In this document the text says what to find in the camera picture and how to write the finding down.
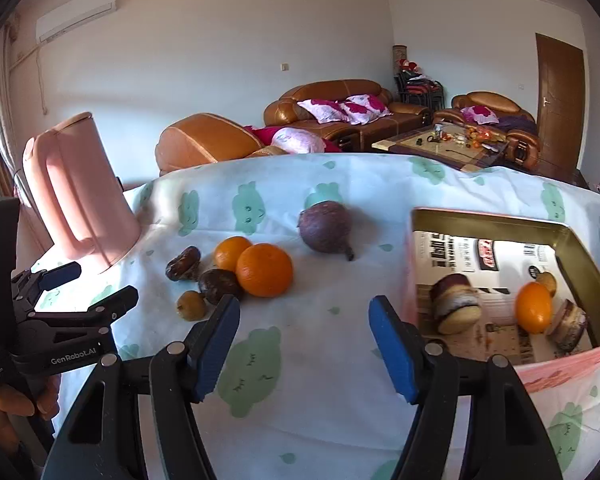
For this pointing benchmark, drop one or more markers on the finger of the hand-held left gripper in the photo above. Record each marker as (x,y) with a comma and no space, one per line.
(60,276)
(100,306)

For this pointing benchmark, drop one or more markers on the metal cup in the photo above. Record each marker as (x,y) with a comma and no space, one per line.
(438,133)

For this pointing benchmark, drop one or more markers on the magenta blanket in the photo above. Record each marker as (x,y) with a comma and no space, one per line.
(262,134)

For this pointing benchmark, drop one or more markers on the white air conditioner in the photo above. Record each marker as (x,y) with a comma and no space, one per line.
(75,12)

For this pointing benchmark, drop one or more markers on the air conditioner pipe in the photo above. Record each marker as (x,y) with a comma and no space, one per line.
(42,80)

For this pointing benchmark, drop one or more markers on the cardboard box tray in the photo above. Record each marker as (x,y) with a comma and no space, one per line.
(485,222)

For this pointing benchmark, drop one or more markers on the printed paper sheet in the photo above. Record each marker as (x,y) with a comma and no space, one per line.
(495,280)

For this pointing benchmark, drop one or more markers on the person's left hand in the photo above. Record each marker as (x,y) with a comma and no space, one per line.
(7,402)

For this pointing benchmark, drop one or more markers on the brown leather armchair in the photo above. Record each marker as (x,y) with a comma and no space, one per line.
(495,100)
(205,140)

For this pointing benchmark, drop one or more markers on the small yellow-brown longan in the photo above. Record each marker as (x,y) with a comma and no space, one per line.
(191,305)

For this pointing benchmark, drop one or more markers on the pale pink floral pillow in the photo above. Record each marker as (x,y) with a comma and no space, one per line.
(297,140)

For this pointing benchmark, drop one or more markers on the brown wooden door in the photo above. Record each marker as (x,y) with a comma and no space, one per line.
(557,110)

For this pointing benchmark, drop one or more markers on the large orange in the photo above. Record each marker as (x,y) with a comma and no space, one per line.
(264,270)

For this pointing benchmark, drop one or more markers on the purple cloth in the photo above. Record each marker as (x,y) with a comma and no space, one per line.
(519,124)

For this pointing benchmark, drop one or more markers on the wrinkled red-brown date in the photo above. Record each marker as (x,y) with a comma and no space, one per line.
(182,264)

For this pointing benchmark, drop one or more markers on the coffee table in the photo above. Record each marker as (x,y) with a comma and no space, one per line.
(440,152)

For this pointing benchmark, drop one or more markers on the stack of black chairs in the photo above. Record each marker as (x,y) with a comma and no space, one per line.
(420,91)

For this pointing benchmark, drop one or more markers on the oval orange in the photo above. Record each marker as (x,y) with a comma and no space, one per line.
(533,307)

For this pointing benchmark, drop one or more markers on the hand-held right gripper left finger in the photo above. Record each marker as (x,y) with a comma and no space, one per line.
(214,347)

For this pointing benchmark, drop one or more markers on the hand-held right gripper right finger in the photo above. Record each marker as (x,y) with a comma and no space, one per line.
(392,347)

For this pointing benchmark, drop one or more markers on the window curtain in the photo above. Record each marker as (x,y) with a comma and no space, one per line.
(0,120)

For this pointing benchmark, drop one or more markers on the brown leather three-seat sofa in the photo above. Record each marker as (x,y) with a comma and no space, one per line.
(370,127)

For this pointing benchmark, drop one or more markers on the pink electric kettle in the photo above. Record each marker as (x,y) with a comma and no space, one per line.
(80,185)

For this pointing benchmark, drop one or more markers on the small orange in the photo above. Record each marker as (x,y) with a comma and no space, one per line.
(230,252)

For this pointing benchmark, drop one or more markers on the dark brown round fruit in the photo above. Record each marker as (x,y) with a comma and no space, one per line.
(219,285)

